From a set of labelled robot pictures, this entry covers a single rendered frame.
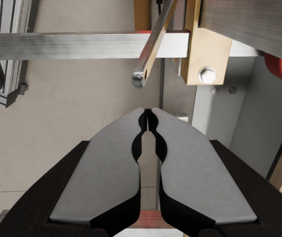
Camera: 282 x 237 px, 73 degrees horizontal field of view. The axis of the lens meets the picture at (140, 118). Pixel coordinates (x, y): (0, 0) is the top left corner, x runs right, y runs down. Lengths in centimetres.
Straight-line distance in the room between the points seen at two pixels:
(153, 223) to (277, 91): 37
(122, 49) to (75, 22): 93
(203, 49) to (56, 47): 19
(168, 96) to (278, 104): 23
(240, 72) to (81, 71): 90
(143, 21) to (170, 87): 63
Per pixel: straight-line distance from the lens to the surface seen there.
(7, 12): 105
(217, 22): 20
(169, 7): 18
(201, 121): 61
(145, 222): 33
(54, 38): 28
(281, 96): 49
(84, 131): 143
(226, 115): 62
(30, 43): 30
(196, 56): 26
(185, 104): 47
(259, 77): 56
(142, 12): 104
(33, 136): 161
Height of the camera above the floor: 112
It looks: 59 degrees down
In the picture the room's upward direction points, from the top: 178 degrees counter-clockwise
